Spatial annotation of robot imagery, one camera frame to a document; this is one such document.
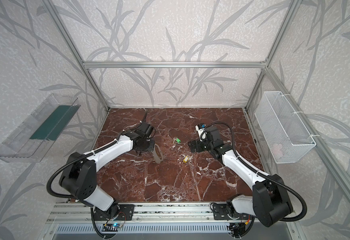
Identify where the aluminium frame corner post right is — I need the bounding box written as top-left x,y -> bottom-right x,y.
245,0 -> 302,112

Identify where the small circuit board left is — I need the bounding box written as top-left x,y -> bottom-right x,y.
102,223 -> 125,232

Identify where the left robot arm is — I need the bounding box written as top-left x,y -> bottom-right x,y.
59,122 -> 155,215

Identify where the small circuit board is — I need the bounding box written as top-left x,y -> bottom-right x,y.
226,221 -> 253,239
102,223 -> 125,232

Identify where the key with green tag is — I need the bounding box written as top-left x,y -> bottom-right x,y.
173,138 -> 181,144

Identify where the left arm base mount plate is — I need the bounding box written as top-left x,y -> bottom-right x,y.
93,204 -> 135,222

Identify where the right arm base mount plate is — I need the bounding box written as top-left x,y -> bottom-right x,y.
209,203 -> 253,221

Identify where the aluminium frame horizontal bar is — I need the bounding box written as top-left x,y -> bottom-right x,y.
83,61 -> 266,69

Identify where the aluminium frame corner post left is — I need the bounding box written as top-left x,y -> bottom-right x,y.
42,0 -> 110,112

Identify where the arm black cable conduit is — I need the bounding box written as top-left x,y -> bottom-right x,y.
46,137 -> 119,199
206,121 -> 308,223

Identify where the white wire mesh basket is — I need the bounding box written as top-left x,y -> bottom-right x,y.
255,91 -> 316,164

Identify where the aluminium mounting rail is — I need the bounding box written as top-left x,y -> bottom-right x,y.
44,201 -> 298,224

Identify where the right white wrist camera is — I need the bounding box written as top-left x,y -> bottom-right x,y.
195,123 -> 207,141

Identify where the clear plastic wall tray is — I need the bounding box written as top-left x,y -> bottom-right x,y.
0,94 -> 81,163

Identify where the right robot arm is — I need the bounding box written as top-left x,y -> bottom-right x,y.
188,124 -> 293,227

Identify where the small circuit board right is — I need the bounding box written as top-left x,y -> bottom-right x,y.
226,221 -> 253,239

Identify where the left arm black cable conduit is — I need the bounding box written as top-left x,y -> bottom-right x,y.
46,137 -> 119,199

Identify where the aluminium frame corner post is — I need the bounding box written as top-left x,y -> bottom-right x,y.
42,0 -> 110,112
245,0 -> 302,112

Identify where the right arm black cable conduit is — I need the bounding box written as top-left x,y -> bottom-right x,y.
206,121 -> 308,223

